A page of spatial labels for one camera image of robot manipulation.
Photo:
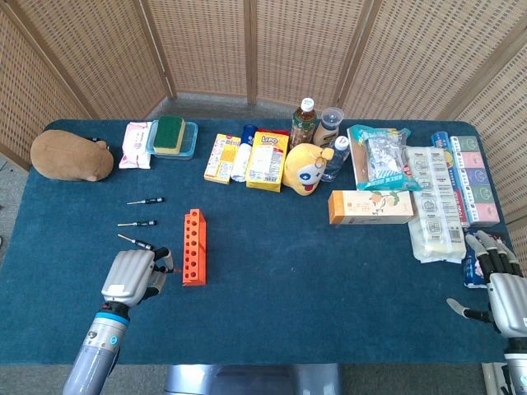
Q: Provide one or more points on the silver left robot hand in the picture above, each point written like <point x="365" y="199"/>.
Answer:
<point x="127" y="275"/>

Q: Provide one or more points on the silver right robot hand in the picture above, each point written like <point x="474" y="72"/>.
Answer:
<point x="508" y="300"/>

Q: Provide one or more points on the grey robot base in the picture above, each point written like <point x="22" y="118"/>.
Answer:
<point x="247" y="380"/>

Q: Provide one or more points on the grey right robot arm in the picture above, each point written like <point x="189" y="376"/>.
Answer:
<point x="516" y="366"/>

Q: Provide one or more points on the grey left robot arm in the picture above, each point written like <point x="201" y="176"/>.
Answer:
<point x="96" y="349"/>

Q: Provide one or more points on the orange perforated block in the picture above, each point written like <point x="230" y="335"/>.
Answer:
<point x="191" y="255"/>

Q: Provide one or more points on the blue white tissue pack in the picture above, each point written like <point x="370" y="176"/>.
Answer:
<point x="471" y="271"/>

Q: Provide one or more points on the long clear pack white items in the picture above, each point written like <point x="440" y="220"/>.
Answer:
<point x="436" y="205"/>

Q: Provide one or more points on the pastel tissue multipack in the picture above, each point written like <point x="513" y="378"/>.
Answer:
<point x="477" y="181"/>

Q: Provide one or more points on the pink white wet wipes pack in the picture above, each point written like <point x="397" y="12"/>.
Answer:
<point x="133" y="148"/>

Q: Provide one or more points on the brown capybara plush toy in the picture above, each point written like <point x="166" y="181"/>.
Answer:
<point x="66" y="156"/>

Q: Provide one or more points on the clear plastic container blue lid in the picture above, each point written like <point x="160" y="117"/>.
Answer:
<point x="190" y="144"/>

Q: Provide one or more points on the yellow green sponge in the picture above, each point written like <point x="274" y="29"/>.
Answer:
<point x="169" y="133"/>

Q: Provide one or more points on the small yellow carton box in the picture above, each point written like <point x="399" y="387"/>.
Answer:
<point x="222" y="160"/>

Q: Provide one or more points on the blue felt table cover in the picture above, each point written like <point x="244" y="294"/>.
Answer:
<point x="288" y="288"/>

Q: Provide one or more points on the white bottle blue cap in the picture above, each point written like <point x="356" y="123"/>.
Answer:
<point x="241" y="160"/>

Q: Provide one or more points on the orange cream long carton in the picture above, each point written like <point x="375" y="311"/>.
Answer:
<point x="370" y="207"/>

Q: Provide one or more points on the blue printed roll pack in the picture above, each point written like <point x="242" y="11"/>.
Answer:
<point x="439" y="140"/>

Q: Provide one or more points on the yellow Lipo snack bag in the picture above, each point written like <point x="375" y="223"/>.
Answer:
<point x="265" y="160"/>

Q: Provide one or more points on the teal clear snack bag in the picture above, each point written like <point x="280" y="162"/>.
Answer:
<point x="383" y="160"/>

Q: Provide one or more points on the yellow one-eyed plush toy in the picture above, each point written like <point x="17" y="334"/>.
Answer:
<point x="302" y="173"/>

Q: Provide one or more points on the clear water bottle white cap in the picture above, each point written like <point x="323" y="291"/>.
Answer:
<point x="335" y="160"/>

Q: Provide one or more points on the brown tea bottle green label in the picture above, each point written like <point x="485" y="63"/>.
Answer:
<point x="302" y="127"/>

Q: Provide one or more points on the rattan folding screen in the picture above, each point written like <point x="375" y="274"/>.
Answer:
<point x="206" y="41"/>

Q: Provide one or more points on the coffee drink cup clear lid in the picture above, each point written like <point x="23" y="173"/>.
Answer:
<point x="327" y="129"/>

